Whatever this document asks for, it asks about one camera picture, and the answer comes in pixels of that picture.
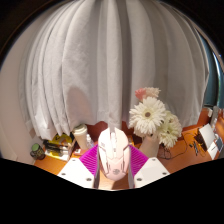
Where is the yellow-cover book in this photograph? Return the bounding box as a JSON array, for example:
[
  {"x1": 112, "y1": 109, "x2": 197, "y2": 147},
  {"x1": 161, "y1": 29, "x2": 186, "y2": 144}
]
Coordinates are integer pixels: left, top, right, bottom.
[{"x1": 49, "y1": 133, "x2": 75, "y2": 145}]

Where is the green mug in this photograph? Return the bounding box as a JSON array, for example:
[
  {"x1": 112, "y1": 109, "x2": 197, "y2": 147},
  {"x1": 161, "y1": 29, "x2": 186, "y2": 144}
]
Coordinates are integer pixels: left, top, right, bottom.
[{"x1": 29, "y1": 143, "x2": 46, "y2": 161}]

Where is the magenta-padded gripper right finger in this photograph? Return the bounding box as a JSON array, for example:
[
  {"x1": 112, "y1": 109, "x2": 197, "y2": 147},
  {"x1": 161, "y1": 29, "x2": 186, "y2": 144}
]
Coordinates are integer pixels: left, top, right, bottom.
[{"x1": 128, "y1": 143, "x2": 171, "y2": 189}]

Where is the white and pink flower bunch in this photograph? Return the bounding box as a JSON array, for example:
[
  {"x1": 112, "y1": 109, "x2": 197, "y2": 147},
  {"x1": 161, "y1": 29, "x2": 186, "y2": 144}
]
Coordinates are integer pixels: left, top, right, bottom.
[{"x1": 128, "y1": 87, "x2": 183, "y2": 149}]

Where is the white and yellow book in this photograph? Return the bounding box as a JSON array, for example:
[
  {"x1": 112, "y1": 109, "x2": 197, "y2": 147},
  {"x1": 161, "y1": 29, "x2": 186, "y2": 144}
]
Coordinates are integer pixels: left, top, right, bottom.
[{"x1": 44, "y1": 149, "x2": 76, "y2": 162}]

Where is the pink computer mouse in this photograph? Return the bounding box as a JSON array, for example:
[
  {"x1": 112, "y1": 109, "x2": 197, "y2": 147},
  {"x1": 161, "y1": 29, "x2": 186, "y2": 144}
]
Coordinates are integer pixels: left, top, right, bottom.
[{"x1": 97, "y1": 127, "x2": 131, "y2": 182}]

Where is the black cable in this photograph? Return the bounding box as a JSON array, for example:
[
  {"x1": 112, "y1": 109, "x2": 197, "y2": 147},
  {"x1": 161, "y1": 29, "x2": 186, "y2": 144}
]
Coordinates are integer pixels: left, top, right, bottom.
[{"x1": 158, "y1": 131, "x2": 198, "y2": 160}]

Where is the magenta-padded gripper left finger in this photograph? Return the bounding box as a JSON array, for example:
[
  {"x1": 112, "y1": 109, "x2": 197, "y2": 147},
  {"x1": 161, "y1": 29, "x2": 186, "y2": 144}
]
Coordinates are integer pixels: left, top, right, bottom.
[{"x1": 57, "y1": 143, "x2": 101, "y2": 190}]

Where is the white device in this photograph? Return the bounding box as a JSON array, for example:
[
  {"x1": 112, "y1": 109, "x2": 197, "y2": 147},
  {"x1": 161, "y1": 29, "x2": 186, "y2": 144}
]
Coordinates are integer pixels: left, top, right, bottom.
[{"x1": 198, "y1": 123, "x2": 218, "y2": 149}]

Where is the white curtain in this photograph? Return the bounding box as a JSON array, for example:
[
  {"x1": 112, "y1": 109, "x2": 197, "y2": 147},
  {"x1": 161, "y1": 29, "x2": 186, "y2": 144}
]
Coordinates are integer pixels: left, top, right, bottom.
[{"x1": 18, "y1": 0, "x2": 211, "y2": 141}]

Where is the white ceramic jug vase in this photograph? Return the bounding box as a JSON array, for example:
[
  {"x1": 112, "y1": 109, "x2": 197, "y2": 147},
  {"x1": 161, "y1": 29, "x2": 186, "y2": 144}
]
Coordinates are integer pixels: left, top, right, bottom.
[{"x1": 138, "y1": 133, "x2": 161, "y2": 159}]

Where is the white paper sheet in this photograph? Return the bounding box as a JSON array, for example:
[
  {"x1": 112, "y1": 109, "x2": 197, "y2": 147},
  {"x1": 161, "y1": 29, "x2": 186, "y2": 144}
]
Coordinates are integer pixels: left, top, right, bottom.
[{"x1": 208, "y1": 136, "x2": 224, "y2": 160}]

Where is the black book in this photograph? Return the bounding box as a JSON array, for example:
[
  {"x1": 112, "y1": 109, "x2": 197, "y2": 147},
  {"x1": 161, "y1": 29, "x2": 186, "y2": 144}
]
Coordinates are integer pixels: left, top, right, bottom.
[
  {"x1": 44, "y1": 144, "x2": 72, "y2": 155},
  {"x1": 43, "y1": 139, "x2": 73, "y2": 151}
]

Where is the cream tumbler cup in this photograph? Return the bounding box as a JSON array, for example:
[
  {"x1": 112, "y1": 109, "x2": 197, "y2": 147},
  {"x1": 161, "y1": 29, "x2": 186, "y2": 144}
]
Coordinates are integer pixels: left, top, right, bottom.
[{"x1": 72, "y1": 123, "x2": 89, "y2": 152}]

